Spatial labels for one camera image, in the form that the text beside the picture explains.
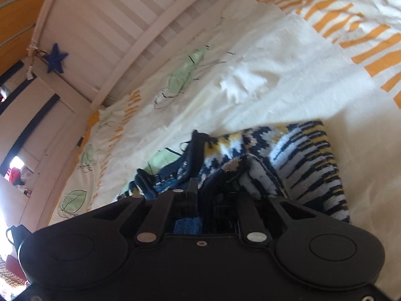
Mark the patterned knit sweater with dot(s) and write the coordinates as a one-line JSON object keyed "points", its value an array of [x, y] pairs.
{"points": [[300, 163]]}

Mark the orange wooden panel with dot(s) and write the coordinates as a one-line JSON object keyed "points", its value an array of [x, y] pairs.
{"points": [[18, 15]]}

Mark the leaf print duvet cover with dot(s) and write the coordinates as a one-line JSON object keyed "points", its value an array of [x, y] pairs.
{"points": [[282, 84]]}

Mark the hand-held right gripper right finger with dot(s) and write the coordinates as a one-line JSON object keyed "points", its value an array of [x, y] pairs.
{"points": [[242, 200]]}

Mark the white wooden bed frame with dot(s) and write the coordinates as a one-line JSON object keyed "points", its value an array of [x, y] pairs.
{"points": [[103, 22]]}

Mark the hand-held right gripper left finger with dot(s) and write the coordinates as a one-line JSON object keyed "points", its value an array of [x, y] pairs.
{"points": [[192, 191]]}

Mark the black object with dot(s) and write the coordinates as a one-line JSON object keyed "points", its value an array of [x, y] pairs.
{"points": [[18, 235]]}

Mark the red cloth item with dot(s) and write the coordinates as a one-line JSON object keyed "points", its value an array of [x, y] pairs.
{"points": [[14, 174]]}

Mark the blue star decoration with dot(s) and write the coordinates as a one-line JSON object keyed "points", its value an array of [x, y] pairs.
{"points": [[55, 58]]}

